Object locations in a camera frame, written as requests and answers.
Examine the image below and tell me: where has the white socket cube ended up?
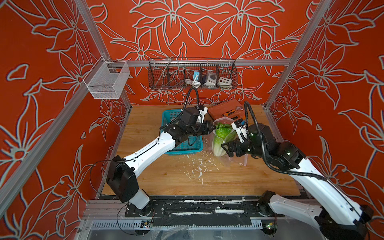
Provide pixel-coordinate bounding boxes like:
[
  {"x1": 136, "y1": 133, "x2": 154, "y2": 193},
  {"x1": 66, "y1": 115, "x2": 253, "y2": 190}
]
[{"x1": 219, "y1": 77, "x2": 233, "y2": 88}]

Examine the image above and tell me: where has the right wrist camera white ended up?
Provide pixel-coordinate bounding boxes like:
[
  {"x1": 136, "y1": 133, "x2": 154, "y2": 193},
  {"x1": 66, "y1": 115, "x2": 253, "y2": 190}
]
[{"x1": 231, "y1": 119, "x2": 249, "y2": 143}]

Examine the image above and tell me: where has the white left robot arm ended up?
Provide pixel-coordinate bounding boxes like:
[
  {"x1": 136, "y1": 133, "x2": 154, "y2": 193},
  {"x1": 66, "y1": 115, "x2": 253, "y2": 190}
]
[{"x1": 106, "y1": 105, "x2": 215, "y2": 215}]

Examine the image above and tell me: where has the black wire wall basket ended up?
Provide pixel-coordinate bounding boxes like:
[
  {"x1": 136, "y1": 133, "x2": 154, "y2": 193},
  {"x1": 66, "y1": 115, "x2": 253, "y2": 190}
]
[{"x1": 148, "y1": 57, "x2": 238, "y2": 90}]

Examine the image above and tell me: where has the orange plastic tool case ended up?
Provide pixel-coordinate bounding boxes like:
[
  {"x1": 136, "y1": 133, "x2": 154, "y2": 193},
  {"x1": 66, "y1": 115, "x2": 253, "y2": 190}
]
[{"x1": 208, "y1": 100, "x2": 245, "y2": 120}]

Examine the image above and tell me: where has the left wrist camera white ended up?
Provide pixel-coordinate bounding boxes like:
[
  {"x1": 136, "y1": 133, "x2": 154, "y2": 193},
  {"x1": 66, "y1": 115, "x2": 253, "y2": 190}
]
[{"x1": 197, "y1": 105, "x2": 208, "y2": 123}]

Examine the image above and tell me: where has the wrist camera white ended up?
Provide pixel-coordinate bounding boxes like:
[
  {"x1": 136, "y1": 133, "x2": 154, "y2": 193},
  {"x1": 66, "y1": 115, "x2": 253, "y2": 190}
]
[
  {"x1": 231, "y1": 119, "x2": 249, "y2": 143},
  {"x1": 197, "y1": 105, "x2": 208, "y2": 123}
]

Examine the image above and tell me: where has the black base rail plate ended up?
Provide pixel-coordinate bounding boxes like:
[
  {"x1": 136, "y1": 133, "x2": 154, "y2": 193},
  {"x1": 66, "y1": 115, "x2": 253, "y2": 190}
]
[{"x1": 116, "y1": 196, "x2": 280, "y2": 227}]

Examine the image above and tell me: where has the black corrugated left cable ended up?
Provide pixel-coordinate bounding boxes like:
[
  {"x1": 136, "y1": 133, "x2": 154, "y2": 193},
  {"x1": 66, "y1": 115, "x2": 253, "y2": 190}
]
[{"x1": 181, "y1": 86, "x2": 200, "y2": 115}]

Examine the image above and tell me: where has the black corrugated cable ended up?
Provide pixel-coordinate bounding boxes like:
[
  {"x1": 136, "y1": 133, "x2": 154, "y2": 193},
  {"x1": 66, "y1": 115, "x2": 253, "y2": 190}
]
[
  {"x1": 243, "y1": 101, "x2": 328, "y2": 181},
  {"x1": 181, "y1": 86, "x2": 200, "y2": 115}
]

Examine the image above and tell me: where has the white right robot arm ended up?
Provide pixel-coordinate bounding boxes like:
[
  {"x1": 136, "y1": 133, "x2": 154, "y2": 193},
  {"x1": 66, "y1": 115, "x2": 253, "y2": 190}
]
[{"x1": 222, "y1": 120, "x2": 373, "y2": 240}]

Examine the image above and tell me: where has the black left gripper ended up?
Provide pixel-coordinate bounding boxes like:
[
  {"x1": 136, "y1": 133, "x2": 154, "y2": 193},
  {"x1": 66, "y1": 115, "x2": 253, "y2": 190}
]
[{"x1": 187, "y1": 120, "x2": 217, "y2": 137}]

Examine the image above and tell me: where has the clear acrylic wall box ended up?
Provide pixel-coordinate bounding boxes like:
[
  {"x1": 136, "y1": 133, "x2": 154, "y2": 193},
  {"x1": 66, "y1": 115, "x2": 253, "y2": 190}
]
[{"x1": 84, "y1": 62, "x2": 130, "y2": 100}]

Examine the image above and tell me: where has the blue white charger with cable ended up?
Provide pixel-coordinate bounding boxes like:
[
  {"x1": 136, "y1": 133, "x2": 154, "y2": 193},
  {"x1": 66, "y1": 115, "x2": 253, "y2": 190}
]
[{"x1": 185, "y1": 71, "x2": 201, "y2": 88}]

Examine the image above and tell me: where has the teal plastic basket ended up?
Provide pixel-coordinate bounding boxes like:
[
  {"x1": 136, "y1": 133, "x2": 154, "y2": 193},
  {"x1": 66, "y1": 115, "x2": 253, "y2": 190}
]
[{"x1": 162, "y1": 109, "x2": 203, "y2": 156}]

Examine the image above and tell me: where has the orange black adjustable wrench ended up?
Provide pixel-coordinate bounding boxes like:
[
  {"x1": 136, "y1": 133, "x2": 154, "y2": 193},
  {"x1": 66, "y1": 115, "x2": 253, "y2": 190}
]
[{"x1": 222, "y1": 110, "x2": 239, "y2": 117}]

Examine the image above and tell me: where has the black corrugated right cable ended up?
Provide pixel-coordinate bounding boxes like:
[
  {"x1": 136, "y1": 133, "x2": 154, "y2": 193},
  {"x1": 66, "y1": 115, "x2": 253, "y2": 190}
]
[{"x1": 243, "y1": 101, "x2": 328, "y2": 181}]

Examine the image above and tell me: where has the white power adapter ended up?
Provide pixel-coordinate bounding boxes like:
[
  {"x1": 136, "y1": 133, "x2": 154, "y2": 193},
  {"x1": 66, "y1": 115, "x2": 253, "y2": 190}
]
[{"x1": 204, "y1": 72, "x2": 217, "y2": 87}]

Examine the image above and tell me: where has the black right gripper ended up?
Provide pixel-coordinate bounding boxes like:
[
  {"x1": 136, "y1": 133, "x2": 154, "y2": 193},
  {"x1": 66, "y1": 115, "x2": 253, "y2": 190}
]
[{"x1": 219, "y1": 136, "x2": 268, "y2": 161}]

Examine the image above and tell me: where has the green chinese cabbage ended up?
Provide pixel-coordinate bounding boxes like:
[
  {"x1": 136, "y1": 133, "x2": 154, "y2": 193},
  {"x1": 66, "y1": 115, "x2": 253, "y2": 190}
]
[{"x1": 212, "y1": 123, "x2": 238, "y2": 157}]

